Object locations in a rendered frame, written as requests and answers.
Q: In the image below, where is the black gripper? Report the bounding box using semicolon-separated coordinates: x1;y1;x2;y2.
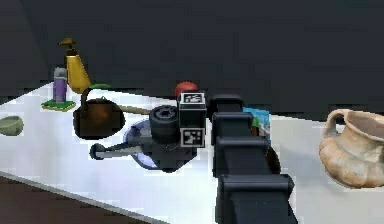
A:
89;104;198;174

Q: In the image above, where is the pale green bowl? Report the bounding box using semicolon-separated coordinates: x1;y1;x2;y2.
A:
0;115;25;137

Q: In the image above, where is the pale blue round dish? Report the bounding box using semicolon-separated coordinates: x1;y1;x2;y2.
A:
122;119;162;170

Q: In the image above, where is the dark brown kettle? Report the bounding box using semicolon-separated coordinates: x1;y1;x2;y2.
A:
72;86;127;141

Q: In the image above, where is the green flat disc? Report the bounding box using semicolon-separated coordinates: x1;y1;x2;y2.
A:
88;82;111;91

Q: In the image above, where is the green flat sponge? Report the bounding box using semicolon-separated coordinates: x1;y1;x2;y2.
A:
40;98;77;113

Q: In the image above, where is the purple bottle with grey cap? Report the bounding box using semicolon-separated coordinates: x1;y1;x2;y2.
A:
52;67;69;104

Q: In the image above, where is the yellow pump soap bottle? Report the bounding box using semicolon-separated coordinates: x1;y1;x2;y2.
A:
57;37;92;95

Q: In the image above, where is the red apple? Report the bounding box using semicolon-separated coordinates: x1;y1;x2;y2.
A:
173;80;199;100

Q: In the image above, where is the blue picture box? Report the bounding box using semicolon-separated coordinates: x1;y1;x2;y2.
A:
242;106;272;140

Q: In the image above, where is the dark brown round pan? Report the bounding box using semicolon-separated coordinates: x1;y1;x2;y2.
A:
265;145;282;175

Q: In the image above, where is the beige clay jug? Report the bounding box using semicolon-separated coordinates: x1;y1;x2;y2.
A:
318;108;384;190

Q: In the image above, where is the tan wooden handle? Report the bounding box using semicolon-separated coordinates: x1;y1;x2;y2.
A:
117;104;152;116

